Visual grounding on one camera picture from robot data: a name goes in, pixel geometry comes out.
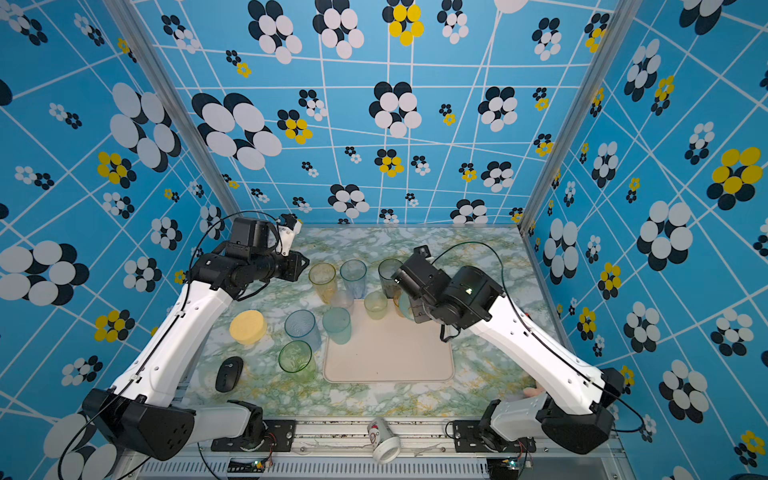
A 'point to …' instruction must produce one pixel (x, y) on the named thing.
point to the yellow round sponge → (248, 327)
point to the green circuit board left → (257, 466)
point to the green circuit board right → (511, 463)
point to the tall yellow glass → (323, 276)
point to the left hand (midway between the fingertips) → (306, 258)
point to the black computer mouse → (228, 374)
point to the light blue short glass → (300, 324)
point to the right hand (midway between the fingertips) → (429, 298)
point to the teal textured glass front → (338, 325)
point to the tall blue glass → (353, 272)
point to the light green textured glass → (375, 303)
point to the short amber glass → (396, 300)
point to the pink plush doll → (533, 392)
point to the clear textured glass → (341, 298)
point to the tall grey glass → (387, 268)
